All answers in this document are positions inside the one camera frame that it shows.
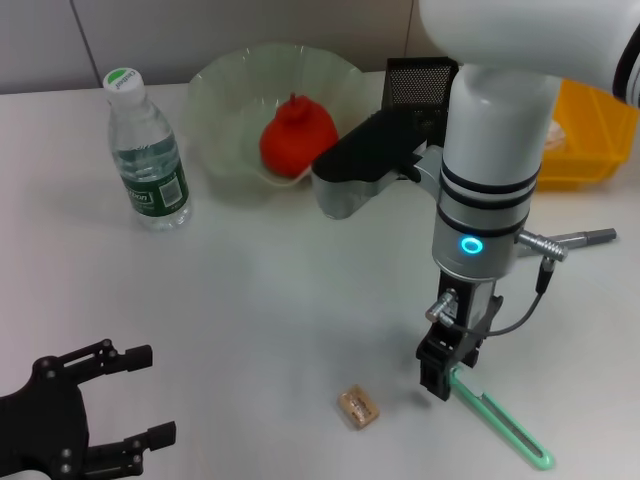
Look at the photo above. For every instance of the orange fruit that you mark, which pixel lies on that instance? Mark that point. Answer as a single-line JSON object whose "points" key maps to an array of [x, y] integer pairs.
{"points": [[300, 140]]}

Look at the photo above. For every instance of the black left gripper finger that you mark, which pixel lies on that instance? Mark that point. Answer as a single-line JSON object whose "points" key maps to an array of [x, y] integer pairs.
{"points": [[137, 357], [160, 435]]}

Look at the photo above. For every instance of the green glass fruit bowl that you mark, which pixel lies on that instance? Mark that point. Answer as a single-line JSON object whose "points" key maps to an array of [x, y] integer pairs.
{"points": [[225, 110]]}

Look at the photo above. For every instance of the green utility knife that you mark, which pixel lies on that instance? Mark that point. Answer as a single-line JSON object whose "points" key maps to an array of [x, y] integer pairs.
{"points": [[500, 415]]}

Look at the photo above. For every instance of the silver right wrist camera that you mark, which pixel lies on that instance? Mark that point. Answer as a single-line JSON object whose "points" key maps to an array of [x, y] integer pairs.
{"points": [[370, 145]]}

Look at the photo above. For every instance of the tan eraser block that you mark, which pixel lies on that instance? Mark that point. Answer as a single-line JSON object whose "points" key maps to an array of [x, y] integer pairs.
{"points": [[357, 406]]}

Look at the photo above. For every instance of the grey marker pen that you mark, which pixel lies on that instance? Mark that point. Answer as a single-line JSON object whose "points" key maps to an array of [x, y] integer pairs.
{"points": [[595, 235]]}

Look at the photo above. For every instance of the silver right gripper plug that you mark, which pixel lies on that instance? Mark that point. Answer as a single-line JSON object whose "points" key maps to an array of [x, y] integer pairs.
{"points": [[440, 306]]}

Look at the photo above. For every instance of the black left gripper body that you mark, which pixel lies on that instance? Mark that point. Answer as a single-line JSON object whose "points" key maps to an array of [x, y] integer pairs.
{"points": [[40, 430]]}

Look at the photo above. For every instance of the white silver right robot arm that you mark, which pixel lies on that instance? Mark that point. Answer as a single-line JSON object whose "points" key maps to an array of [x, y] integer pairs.
{"points": [[490, 150]]}

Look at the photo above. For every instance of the black mesh pen holder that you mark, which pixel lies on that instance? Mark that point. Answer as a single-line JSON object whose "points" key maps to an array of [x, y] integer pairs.
{"points": [[415, 85]]}

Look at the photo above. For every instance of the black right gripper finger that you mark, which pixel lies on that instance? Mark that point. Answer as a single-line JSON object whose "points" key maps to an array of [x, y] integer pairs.
{"points": [[435, 372], [472, 356]]}

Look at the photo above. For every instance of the clear water bottle green label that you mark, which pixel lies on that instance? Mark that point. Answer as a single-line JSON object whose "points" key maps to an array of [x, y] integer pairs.
{"points": [[145, 150]]}

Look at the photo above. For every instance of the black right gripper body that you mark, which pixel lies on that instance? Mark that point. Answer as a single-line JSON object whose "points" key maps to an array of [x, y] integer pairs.
{"points": [[472, 305]]}

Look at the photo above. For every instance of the yellow plastic bin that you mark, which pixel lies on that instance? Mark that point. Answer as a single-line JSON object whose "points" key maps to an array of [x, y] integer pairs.
{"points": [[590, 170]]}

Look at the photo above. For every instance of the white paper ball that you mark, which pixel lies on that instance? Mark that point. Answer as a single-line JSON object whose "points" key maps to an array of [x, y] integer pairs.
{"points": [[557, 140]]}

